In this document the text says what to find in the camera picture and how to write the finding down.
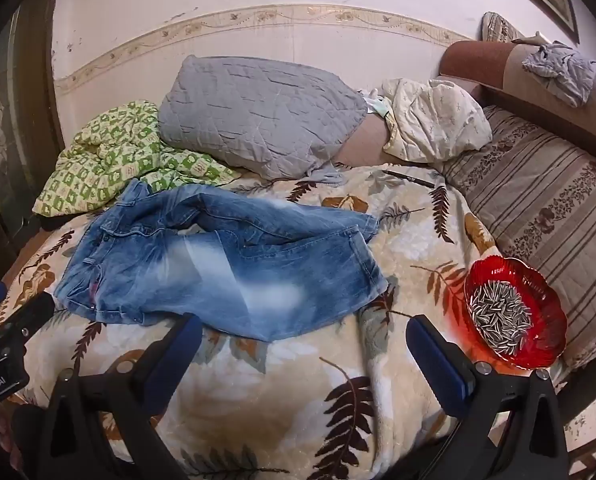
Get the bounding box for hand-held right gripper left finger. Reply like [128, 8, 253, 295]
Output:
[25, 312, 205, 480]

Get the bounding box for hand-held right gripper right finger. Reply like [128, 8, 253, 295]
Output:
[405, 314, 578, 480]

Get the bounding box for blue denim pants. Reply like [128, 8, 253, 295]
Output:
[53, 178, 389, 343]

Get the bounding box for person's left hand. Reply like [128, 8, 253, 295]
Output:
[0, 404, 29, 468]

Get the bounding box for sunflower seeds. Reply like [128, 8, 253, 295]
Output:
[468, 281, 533, 353]

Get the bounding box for leaf print blanket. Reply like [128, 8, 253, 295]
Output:
[0, 162, 568, 480]

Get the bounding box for green checked quilt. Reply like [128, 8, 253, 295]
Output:
[32, 101, 241, 218]

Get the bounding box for dark pen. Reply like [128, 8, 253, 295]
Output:
[382, 170, 436, 189]

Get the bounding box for dark glass panel door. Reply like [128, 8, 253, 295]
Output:
[0, 0, 64, 241]

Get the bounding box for pink pillow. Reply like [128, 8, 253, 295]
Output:
[335, 112, 448, 168]

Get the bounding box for cream patterned cloth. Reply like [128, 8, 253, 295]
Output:
[380, 78, 493, 164]

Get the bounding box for grey quilted pillow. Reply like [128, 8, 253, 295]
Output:
[157, 55, 369, 182]

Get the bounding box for brown sofa backrest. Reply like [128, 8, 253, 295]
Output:
[438, 40, 596, 141]

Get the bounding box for grey crumpled cloth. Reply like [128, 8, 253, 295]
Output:
[522, 43, 596, 107]

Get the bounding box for small patterned cushion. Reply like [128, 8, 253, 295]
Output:
[480, 11, 526, 43]

